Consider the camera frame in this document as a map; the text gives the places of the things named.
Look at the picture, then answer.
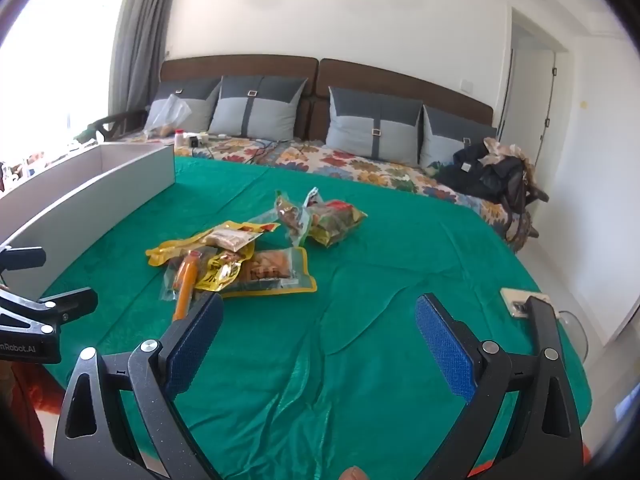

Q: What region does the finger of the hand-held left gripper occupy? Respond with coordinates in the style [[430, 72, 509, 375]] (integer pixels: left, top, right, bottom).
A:
[[0, 247, 47, 271], [0, 287, 99, 333]]

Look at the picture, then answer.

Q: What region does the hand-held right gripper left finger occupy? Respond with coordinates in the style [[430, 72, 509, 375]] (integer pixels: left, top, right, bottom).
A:
[[52, 292, 224, 480]]

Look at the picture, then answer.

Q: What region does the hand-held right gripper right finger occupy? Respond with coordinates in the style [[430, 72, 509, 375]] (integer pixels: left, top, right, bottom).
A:
[[415, 294, 586, 480]]

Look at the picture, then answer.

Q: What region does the orange sausage packet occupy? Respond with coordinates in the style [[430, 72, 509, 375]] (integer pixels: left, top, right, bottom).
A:
[[159, 250, 213, 322]]

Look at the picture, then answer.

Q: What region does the white cardboard box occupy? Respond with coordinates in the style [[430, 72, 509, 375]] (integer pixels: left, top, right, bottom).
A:
[[0, 142, 176, 301]]

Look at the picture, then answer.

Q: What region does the yellow printed snack packet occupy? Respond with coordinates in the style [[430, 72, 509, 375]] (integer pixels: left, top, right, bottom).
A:
[[194, 249, 257, 292]]

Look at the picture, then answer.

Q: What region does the yellow-edged clear snack packet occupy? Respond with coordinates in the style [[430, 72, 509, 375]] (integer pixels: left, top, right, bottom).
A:
[[222, 246, 318, 297]]

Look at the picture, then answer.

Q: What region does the yellow nut snack packet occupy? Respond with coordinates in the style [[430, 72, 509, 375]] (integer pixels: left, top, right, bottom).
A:
[[146, 220, 280, 267]]

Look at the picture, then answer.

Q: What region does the clear brown meat packet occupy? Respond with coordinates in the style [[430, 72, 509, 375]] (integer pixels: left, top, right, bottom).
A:
[[250, 189, 313, 247]]

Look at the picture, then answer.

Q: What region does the gold green snack packet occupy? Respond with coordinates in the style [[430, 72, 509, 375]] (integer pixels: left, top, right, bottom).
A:
[[302, 187, 368, 248]]

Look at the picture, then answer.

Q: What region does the smartphone in clear case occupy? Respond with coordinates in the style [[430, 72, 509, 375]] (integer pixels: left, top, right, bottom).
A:
[[500, 287, 547, 319]]

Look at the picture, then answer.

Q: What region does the green blanket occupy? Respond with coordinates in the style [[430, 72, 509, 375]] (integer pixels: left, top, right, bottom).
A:
[[40, 155, 593, 480]]

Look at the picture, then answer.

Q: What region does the brown handbag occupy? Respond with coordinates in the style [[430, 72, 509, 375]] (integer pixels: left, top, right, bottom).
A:
[[500, 170, 542, 253]]

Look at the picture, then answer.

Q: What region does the dark wooden chair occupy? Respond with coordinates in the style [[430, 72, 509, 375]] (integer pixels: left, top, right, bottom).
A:
[[87, 109, 151, 142]]

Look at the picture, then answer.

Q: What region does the black jacket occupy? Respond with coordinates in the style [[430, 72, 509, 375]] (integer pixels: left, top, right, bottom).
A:
[[440, 140, 551, 206]]

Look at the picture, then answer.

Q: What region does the black framed window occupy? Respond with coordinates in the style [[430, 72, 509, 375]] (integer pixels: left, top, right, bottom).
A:
[[0, 0, 132, 161]]

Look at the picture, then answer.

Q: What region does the clear plastic bag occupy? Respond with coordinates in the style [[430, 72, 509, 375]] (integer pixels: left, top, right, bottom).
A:
[[144, 94, 192, 140]]

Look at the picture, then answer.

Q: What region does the floral bed sheet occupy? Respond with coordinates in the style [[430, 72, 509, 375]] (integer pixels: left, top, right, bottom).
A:
[[117, 130, 531, 241]]

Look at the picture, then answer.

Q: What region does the patterned scarf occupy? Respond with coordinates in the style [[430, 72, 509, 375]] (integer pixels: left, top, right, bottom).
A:
[[482, 137, 526, 167]]

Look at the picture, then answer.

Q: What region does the grey two-tone pillow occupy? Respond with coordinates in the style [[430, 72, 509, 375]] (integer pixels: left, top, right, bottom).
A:
[[420, 105, 498, 176], [207, 75, 308, 141], [147, 77, 223, 136], [325, 86, 425, 161]]

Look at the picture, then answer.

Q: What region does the grey curtain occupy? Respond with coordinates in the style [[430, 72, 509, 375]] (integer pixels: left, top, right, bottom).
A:
[[107, 0, 168, 116]]

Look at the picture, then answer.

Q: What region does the white door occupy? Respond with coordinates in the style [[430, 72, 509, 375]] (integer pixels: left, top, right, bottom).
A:
[[510, 35, 558, 161]]

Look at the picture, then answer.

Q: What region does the brown upholstered headboard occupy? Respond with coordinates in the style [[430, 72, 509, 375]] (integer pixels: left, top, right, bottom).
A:
[[159, 55, 495, 142]]

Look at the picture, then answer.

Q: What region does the black cable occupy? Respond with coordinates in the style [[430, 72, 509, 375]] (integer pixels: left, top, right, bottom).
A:
[[210, 135, 301, 166]]

